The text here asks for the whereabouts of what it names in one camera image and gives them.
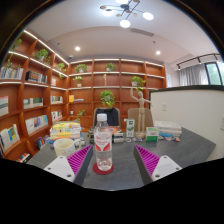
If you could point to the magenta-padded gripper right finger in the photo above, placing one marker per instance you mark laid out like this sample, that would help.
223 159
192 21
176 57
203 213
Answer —
153 165

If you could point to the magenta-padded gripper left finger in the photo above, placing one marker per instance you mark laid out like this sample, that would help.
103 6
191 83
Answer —
71 165

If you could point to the clear plastic water bottle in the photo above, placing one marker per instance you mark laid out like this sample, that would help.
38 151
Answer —
103 146

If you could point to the cream ceramic mug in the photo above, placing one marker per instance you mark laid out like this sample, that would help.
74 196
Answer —
65 147

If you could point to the small green and white box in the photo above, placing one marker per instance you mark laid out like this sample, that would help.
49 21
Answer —
152 134

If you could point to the stack of colourful books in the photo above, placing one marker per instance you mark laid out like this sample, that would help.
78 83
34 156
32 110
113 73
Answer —
66 131

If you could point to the flat white box stack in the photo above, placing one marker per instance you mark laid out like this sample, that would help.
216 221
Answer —
168 127

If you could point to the green and white carton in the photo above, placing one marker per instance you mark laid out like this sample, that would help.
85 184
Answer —
130 128

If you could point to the tan chair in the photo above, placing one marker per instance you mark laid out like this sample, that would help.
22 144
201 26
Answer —
148 116

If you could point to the wooden artist mannequin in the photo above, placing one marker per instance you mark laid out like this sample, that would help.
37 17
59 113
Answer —
141 110

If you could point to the black office chair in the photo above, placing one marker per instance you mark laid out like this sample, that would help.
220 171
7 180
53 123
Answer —
111 116

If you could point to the grey curtain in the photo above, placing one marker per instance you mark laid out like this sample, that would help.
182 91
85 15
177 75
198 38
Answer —
193 75

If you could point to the window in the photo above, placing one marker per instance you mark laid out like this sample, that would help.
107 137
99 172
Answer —
215 73

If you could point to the branched ceiling lamp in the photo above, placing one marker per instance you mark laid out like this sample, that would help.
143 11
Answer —
126 13

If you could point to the wooden wall shelf unit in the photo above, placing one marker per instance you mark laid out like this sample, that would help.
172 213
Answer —
40 90

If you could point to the black track light rail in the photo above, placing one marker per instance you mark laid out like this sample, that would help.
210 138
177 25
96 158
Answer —
196 59

